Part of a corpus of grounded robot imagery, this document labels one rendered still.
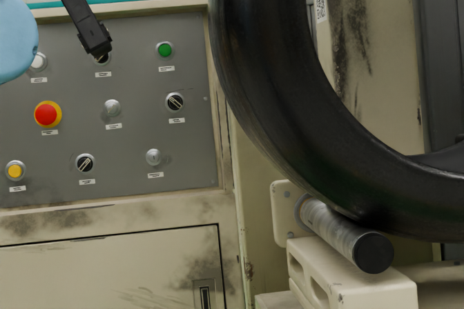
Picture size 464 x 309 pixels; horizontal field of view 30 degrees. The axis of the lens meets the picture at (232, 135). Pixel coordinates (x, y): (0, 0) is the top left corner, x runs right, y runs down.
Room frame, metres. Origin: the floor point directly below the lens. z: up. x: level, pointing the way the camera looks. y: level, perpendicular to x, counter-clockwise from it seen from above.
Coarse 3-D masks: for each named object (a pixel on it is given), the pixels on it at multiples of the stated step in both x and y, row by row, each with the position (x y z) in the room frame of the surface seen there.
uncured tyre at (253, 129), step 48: (240, 0) 0.92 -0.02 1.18; (288, 0) 0.90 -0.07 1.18; (240, 48) 0.93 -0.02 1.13; (288, 48) 0.91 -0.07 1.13; (240, 96) 0.96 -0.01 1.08; (288, 96) 0.91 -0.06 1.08; (336, 96) 0.90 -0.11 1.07; (288, 144) 0.93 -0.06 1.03; (336, 144) 0.91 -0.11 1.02; (384, 144) 0.91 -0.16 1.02; (336, 192) 0.94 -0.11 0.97; (384, 192) 0.92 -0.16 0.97; (432, 192) 0.92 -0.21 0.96; (432, 240) 0.97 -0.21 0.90
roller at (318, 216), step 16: (304, 208) 1.23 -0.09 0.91; (320, 208) 1.15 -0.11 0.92; (320, 224) 1.10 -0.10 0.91; (336, 224) 1.03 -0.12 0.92; (352, 224) 0.99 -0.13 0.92; (336, 240) 1.00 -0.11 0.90; (352, 240) 0.94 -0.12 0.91; (368, 240) 0.92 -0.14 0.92; (384, 240) 0.92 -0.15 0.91; (352, 256) 0.93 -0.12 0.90; (368, 256) 0.92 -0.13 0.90; (384, 256) 0.92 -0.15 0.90; (368, 272) 0.92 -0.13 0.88
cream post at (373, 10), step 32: (352, 0) 1.30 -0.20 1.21; (384, 0) 1.30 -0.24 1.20; (320, 32) 1.38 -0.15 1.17; (352, 32) 1.30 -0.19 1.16; (384, 32) 1.30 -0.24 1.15; (352, 64) 1.30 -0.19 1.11; (384, 64) 1.30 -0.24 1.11; (416, 64) 1.31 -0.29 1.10; (352, 96) 1.30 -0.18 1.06; (384, 96) 1.30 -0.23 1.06; (416, 96) 1.31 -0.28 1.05; (384, 128) 1.30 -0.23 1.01; (416, 128) 1.30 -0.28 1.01; (416, 256) 1.30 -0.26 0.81
